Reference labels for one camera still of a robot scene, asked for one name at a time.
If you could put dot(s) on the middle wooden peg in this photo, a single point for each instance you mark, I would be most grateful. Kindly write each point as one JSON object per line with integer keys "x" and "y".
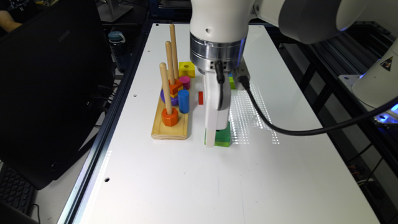
{"x": 168, "y": 48}

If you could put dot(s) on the light green rectangular block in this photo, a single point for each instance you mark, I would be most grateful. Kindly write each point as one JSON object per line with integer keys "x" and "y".
{"x": 231, "y": 82}

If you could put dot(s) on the person forearm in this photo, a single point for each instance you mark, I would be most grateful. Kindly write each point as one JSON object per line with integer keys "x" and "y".
{"x": 7, "y": 22}

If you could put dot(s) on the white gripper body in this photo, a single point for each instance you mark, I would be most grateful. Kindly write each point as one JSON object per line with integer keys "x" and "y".
{"x": 218, "y": 96}

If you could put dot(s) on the pink cylinder block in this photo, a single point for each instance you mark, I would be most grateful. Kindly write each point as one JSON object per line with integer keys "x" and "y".
{"x": 186, "y": 82}

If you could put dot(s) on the dark green square block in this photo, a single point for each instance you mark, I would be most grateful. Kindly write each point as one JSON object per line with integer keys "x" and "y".
{"x": 223, "y": 136}

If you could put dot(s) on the black Samsung monitor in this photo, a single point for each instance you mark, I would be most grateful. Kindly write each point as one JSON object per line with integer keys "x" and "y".
{"x": 56, "y": 77}

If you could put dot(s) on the back wooden peg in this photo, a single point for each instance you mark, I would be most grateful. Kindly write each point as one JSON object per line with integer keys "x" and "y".
{"x": 174, "y": 50}

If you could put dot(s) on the black keyboard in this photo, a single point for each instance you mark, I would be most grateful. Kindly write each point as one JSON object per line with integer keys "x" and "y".
{"x": 16, "y": 191}

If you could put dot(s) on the yellow square block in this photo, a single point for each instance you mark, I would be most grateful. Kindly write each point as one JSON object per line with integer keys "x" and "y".
{"x": 186, "y": 69}

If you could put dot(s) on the wooden peg base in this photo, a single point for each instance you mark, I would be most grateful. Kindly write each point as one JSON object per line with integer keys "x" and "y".
{"x": 161, "y": 131}

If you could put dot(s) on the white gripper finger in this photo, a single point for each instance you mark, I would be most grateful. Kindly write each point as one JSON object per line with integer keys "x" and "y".
{"x": 210, "y": 137}

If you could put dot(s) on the orange block on peg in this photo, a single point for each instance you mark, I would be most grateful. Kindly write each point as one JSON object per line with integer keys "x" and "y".
{"x": 177, "y": 86}

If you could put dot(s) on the wooden peg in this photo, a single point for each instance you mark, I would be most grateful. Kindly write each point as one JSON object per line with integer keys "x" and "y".
{"x": 168, "y": 48}
{"x": 174, "y": 50}
{"x": 165, "y": 86}

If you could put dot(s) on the grey monitor stand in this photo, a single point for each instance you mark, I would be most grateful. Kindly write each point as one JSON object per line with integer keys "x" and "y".
{"x": 111, "y": 10}

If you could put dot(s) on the blue cylinder block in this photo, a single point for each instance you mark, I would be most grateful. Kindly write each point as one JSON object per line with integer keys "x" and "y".
{"x": 183, "y": 101}

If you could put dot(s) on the yellow block under orange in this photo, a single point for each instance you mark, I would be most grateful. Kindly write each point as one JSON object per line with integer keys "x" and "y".
{"x": 174, "y": 95}

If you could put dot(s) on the blue water bottle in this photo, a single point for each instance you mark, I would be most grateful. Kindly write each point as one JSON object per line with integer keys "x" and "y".
{"x": 119, "y": 50}

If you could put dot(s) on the red rectangular block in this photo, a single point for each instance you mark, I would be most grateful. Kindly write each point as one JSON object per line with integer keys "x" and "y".
{"x": 200, "y": 98}

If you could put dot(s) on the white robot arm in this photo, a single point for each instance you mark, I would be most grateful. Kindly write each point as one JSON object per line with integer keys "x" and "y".
{"x": 219, "y": 30}

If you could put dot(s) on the front wooden peg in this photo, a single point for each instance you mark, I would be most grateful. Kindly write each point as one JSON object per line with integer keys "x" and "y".
{"x": 165, "y": 86}

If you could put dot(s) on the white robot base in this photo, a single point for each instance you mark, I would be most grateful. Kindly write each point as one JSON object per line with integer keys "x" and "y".
{"x": 378, "y": 85}

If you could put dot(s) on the orange hexagon block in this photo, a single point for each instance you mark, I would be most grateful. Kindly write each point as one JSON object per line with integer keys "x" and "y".
{"x": 170, "y": 119}

